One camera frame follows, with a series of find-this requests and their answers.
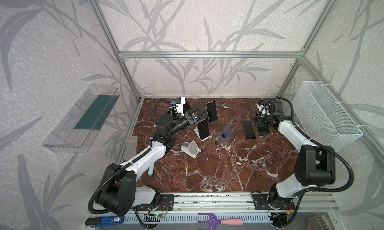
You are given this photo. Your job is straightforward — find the black phone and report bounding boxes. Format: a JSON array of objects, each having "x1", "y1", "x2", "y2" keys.
[
  {"x1": 242, "y1": 121, "x2": 256, "y2": 140},
  {"x1": 206, "y1": 101, "x2": 218, "y2": 123},
  {"x1": 197, "y1": 119, "x2": 210, "y2": 141},
  {"x1": 258, "y1": 126, "x2": 270, "y2": 137}
]

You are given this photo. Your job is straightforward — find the purple round phone stand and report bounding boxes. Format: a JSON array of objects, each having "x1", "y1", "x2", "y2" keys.
[{"x1": 218, "y1": 124, "x2": 233, "y2": 143}]

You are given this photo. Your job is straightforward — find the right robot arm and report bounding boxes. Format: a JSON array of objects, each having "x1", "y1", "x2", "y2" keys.
[{"x1": 254, "y1": 97, "x2": 355, "y2": 209}]

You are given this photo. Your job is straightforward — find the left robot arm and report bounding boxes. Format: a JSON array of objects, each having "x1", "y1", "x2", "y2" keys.
[{"x1": 88, "y1": 108, "x2": 200, "y2": 217}]

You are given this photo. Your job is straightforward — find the white phone stand centre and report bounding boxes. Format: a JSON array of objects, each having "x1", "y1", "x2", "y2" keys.
[{"x1": 193, "y1": 126, "x2": 213, "y2": 143}]

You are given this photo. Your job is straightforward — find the white phone stand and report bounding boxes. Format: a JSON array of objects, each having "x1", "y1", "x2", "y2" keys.
[
  {"x1": 193, "y1": 126, "x2": 213, "y2": 143},
  {"x1": 181, "y1": 141, "x2": 202, "y2": 159}
]

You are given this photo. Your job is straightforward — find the white phone stand front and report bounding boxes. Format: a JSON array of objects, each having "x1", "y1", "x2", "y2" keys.
[{"x1": 181, "y1": 141, "x2": 202, "y2": 159}]

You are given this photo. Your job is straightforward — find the black phone on white stand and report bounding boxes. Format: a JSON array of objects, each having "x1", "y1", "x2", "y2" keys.
[{"x1": 197, "y1": 119, "x2": 210, "y2": 141}]

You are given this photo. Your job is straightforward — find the teal silicone spatula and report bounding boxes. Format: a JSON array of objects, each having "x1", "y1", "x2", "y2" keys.
[{"x1": 148, "y1": 164, "x2": 155, "y2": 176}]

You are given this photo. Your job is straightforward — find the purple pink fork tool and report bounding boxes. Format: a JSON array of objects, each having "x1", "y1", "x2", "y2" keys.
[{"x1": 198, "y1": 213, "x2": 244, "y2": 230}]

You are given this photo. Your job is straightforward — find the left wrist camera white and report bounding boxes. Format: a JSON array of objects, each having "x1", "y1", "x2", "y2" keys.
[{"x1": 171, "y1": 97, "x2": 186, "y2": 116}]

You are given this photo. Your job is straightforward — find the white wire mesh basket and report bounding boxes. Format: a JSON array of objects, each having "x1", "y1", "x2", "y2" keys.
[{"x1": 292, "y1": 81, "x2": 363, "y2": 152}]

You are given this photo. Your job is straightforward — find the clear plastic wall tray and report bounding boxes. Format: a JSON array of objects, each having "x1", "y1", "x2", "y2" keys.
[{"x1": 42, "y1": 83, "x2": 120, "y2": 153}]

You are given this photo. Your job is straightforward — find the aluminium mounting rail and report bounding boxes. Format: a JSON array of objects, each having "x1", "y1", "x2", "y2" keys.
[{"x1": 86, "y1": 191, "x2": 340, "y2": 214}]

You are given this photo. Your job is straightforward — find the blue handled tool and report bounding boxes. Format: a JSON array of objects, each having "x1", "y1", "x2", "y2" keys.
[{"x1": 85, "y1": 216, "x2": 125, "y2": 228}]

